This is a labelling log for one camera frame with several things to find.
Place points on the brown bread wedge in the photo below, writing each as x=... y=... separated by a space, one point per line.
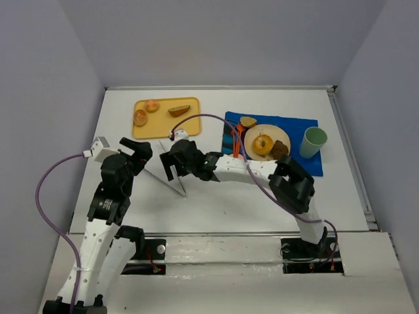
x=178 y=111

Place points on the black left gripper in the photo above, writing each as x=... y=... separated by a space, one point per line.
x=141 y=154

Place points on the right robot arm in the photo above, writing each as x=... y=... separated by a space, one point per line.
x=284 y=181

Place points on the brown chocolate croissant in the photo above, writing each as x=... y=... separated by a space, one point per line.
x=279 y=150

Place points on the green plastic cup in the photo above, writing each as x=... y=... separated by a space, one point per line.
x=313 y=140

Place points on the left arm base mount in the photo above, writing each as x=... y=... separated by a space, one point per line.
x=149 y=253

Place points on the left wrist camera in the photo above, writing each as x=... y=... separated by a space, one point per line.
x=99 y=150

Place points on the orange plastic fork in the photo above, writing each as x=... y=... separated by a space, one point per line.
x=238 y=139

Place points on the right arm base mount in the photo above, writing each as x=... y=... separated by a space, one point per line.
x=300 y=257

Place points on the blue printed placemat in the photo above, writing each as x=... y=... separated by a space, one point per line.
x=295 y=129

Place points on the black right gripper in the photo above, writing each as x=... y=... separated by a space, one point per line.
x=175 y=158

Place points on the small brown bread roll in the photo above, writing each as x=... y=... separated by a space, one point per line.
x=248 y=122

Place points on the yellow plastic tray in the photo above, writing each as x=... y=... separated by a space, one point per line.
x=160 y=122

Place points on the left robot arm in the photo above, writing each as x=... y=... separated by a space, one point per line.
x=107 y=244

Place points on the sugared round bun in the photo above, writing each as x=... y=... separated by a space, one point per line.
x=140 y=117

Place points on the metal serving tongs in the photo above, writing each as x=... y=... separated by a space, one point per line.
x=163 y=183

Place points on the orange plastic spoon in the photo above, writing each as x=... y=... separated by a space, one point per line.
x=233 y=142

